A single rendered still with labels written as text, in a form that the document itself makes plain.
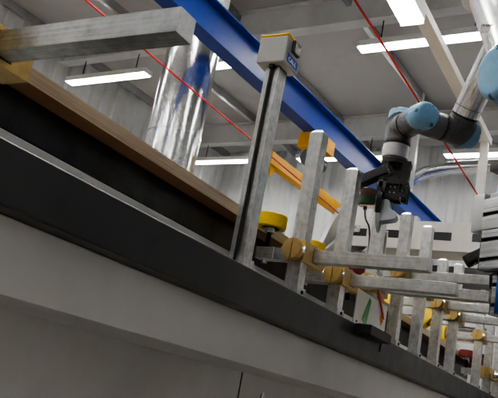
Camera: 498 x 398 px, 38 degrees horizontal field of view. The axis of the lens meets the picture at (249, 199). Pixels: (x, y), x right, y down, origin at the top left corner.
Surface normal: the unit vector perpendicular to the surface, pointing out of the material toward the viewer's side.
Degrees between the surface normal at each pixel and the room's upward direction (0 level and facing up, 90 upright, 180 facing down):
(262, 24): 90
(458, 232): 90
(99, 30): 90
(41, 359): 90
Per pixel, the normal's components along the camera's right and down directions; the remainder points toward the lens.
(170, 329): 0.87, 0.03
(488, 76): -0.93, -0.15
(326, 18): -0.51, -0.32
